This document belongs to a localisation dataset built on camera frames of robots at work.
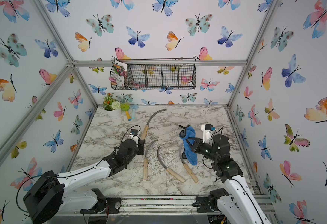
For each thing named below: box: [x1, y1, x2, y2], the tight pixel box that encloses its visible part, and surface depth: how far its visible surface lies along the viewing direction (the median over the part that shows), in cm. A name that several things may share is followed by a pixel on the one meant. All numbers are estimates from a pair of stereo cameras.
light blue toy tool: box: [130, 104, 139, 119], surface depth 119 cm
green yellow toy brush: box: [120, 102, 132, 121], surface depth 117 cm
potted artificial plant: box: [102, 92, 122, 119], surface depth 104 cm
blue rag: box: [178, 125, 198, 166], surface depth 71 cm
